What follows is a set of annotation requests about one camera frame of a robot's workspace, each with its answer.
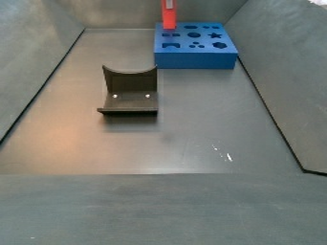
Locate black curved plastic holder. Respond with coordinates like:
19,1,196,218
97,66,158,115

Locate blue foam shape-sorter block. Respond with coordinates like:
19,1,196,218
153,22,237,69

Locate red rectangular peg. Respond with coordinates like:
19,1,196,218
161,0,176,30

